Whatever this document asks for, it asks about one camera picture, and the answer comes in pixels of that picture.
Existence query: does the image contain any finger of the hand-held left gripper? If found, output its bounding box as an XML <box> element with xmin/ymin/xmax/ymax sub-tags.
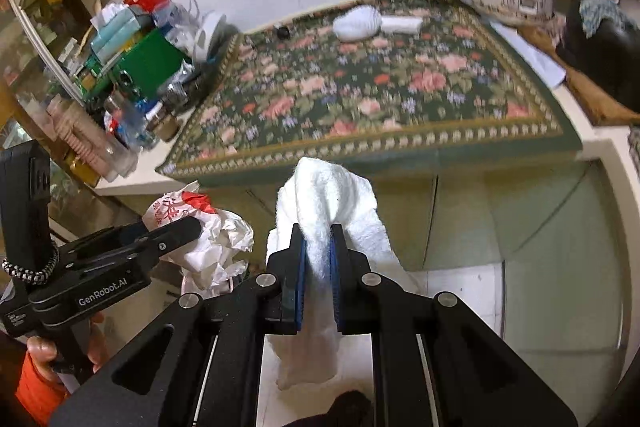
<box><xmin>55</xmin><ymin>216</ymin><xmax>204</xmax><ymax>284</ymax></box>

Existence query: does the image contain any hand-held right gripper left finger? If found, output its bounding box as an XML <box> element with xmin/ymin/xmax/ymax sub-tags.
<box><xmin>49</xmin><ymin>223</ymin><xmax>308</xmax><ymax>427</ymax></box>

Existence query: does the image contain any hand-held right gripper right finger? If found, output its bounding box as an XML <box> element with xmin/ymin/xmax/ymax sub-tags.
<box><xmin>330</xmin><ymin>223</ymin><xmax>578</xmax><ymax>427</ymax></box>

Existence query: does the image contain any white red printed plastic bag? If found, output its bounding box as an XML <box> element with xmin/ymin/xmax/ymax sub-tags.
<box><xmin>142</xmin><ymin>188</ymin><xmax>256</xmax><ymax>299</ymax></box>

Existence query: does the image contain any white paper towel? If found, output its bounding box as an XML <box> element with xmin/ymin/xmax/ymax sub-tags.
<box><xmin>265</xmin><ymin>156</ymin><xmax>422</xmax><ymax>391</ymax></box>

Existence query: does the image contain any person's left forearm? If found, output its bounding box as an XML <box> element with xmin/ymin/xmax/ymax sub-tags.
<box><xmin>14</xmin><ymin>351</ymin><xmax>70</xmax><ymax>427</ymax></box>

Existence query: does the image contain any person's left hand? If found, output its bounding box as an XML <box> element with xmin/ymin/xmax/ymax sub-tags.
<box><xmin>26</xmin><ymin>311</ymin><xmax>109</xmax><ymax>389</ymax></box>

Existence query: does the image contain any yellow bottle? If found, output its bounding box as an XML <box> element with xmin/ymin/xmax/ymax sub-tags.
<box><xmin>69</xmin><ymin>156</ymin><xmax>102</xmax><ymax>188</ymax></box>

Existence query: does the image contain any stack of pink cups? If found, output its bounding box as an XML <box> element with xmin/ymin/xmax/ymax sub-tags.
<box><xmin>46</xmin><ymin>98</ymin><xmax>139</xmax><ymax>181</ymax></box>

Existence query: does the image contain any green box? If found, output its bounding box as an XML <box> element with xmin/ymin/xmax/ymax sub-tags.
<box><xmin>112</xmin><ymin>26</ymin><xmax>184</xmax><ymax>101</ymax></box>

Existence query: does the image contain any floral patterned mat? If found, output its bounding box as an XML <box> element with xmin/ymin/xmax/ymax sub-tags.
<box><xmin>154</xmin><ymin>0</ymin><xmax>584</xmax><ymax>181</ymax></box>

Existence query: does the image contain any teal tissue box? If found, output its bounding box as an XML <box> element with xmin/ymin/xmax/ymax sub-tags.
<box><xmin>89</xmin><ymin>8</ymin><xmax>152</xmax><ymax>64</ymax></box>

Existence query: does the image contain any white plastic container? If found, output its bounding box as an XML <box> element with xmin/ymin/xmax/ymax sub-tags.
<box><xmin>192</xmin><ymin>9</ymin><xmax>242</xmax><ymax>64</ymax></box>

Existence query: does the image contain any clear plastic jug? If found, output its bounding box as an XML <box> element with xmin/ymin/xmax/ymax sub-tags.
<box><xmin>154</xmin><ymin>0</ymin><xmax>202</xmax><ymax>38</ymax></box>

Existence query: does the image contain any crumpled white tissue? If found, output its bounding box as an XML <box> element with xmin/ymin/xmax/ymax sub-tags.
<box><xmin>332</xmin><ymin>5</ymin><xmax>384</xmax><ymax>42</ymax></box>

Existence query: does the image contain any white flat packet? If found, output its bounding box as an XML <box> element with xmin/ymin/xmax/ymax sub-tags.
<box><xmin>381</xmin><ymin>15</ymin><xmax>424</xmax><ymax>34</ymax></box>

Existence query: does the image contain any white flat sheet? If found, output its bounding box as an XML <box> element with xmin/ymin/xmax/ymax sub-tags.
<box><xmin>489</xmin><ymin>18</ymin><xmax>569</xmax><ymax>88</ymax></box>

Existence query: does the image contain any wooden cutting board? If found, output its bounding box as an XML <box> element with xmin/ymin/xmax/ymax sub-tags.
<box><xmin>519</xmin><ymin>21</ymin><xmax>640</xmax><ymax>128</ymax></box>

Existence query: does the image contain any black pot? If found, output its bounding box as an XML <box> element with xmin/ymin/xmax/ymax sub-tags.
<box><xmin>554</xmin><ymin>0</ymin><xmax>640</xmax><ymax>114</ymax></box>

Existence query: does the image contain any blue grey knitted cloth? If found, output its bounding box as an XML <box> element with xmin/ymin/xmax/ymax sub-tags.
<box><xmin>578</xmin><ymin>0</ymin><xmax>640</xmax><ymax>36</ymax></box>

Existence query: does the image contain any black white braided strap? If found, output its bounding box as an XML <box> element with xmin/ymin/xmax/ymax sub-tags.
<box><xmin>1</xmin><ymin>241</ymin><xmax>60</xmax><ymax>284</ymax></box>

